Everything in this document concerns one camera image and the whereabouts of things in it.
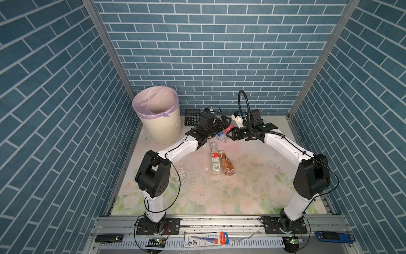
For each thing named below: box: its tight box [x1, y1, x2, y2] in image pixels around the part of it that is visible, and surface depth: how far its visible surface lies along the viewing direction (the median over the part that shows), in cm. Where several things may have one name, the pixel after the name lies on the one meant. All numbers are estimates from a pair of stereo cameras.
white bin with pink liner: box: [132, 85, 183, 145], surface depth 96 cm
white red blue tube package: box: [183, 231, 230, 248], surface depth 71 cm
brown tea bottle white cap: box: [219, 150, 236, 177], surface depth 91 cm
